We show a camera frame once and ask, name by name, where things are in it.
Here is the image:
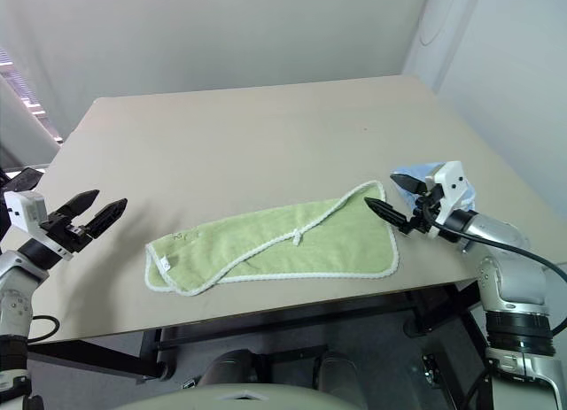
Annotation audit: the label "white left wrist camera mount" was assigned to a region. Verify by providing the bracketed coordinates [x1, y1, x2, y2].
[3, 190, 74, 263]

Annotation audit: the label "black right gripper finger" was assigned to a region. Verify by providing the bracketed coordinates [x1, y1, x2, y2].
[363, 197, 408, 228]
[389, 172, 429, 195]

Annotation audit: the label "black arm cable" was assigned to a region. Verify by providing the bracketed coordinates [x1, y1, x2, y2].
[420, 201, 567, 410]
[27, 314, 61, 343]

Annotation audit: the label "grey robot torso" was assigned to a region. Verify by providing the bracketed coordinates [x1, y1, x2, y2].
[114, 382, 369, 410]

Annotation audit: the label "light blue cloth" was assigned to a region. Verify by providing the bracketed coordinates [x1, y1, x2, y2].
[392, 160, 478, 214]

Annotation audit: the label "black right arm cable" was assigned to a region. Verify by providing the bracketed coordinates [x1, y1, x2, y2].
[420, 201, 567, 410]

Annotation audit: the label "window blinds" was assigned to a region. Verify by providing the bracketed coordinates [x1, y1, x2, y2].
[0, 46, 63, 143]

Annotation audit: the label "dark rounded shape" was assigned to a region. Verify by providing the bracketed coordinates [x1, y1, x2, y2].
[316, 351, 369, 402]
[197, 348, 267, 389]

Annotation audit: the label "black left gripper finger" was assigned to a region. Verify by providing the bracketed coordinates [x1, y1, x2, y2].
[83, 197, 129, 240]
[55, 189, 101, 221]

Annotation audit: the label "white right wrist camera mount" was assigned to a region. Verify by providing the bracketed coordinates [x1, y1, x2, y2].
[423, 160, 471, 239]

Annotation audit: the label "black flat object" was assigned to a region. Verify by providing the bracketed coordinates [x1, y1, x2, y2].
[0, 166, 45, 194]

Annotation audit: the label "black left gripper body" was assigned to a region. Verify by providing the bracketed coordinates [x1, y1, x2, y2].
[42, 210, 97, 254]

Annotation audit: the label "green towel with white trim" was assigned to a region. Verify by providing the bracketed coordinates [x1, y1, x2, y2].
[144, 180, 400, 298]

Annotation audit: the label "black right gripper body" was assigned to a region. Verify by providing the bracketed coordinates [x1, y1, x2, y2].
[396, 184, 446, 240]

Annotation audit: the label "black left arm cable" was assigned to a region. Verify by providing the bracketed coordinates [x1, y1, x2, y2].
[27, 314, 61, 343]

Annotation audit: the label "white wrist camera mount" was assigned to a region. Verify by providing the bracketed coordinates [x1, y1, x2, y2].
[423, 160, 471, 239]
[3, 190, 74, 263]

